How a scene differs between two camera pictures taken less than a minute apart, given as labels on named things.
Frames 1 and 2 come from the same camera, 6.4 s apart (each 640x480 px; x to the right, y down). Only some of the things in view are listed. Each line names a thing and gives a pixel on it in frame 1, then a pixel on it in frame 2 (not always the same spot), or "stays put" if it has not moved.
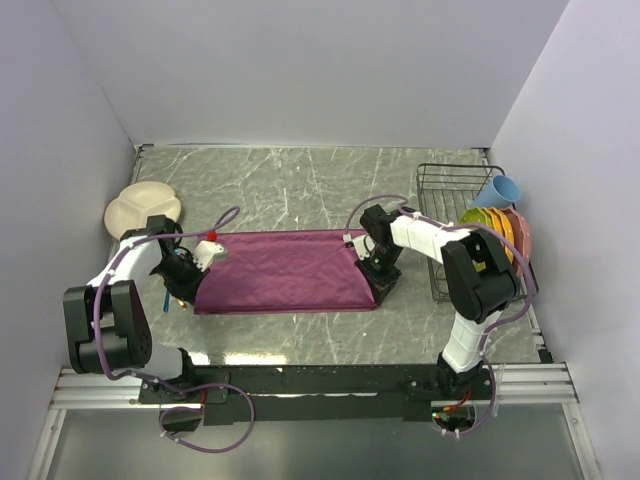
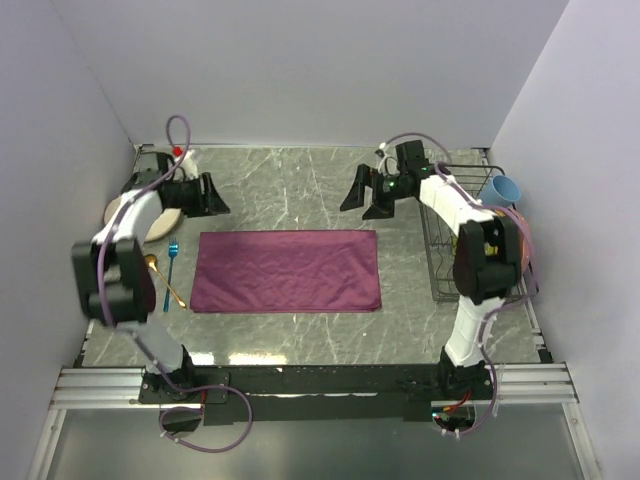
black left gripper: [187, 291] -> [216, 205]
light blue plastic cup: [500, 193] stays put
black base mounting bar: [312, 395] stays put
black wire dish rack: [446, 192] stays put
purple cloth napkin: [285, 271] stays put
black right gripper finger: [380, 276] -> [378, 212]
